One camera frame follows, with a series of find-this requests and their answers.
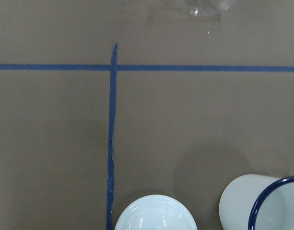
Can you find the white ceramic lid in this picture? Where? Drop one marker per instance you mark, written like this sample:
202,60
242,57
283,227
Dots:
156,212

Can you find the white enamel mug blue rim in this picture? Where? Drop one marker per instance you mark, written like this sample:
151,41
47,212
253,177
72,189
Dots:
258,202

